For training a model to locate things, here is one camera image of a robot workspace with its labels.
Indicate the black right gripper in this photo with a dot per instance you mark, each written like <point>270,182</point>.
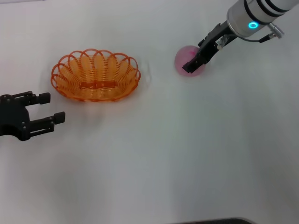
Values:
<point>210,45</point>

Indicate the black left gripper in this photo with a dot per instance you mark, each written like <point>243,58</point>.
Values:
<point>12,116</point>

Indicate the pink peach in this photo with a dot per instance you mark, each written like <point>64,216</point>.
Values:
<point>183,58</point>

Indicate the dark rounded robot base edge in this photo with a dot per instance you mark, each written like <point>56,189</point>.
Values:
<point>217,221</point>

